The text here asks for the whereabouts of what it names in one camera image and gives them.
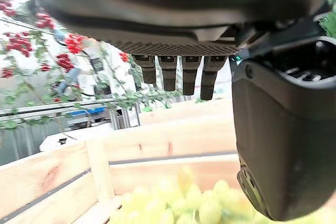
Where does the light wooden slat crate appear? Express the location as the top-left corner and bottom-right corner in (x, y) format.
(0, 97), (244, 224)

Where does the green grape bunch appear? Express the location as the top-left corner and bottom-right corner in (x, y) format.
(119, 165), (336, 224)

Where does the person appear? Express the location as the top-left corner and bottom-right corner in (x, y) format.
(54, 28), (106, 99)

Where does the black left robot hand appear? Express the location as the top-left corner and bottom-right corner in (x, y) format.
(29, 0), (336, 221)

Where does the red berry vine garland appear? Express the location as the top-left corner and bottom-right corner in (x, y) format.
(0, 0), (184, 130)

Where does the metal frame workbench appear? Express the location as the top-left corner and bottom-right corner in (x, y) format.
(0, 98), (141, 167)

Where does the white box with black marks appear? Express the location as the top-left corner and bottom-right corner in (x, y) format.
(39, 123), (116, 153)

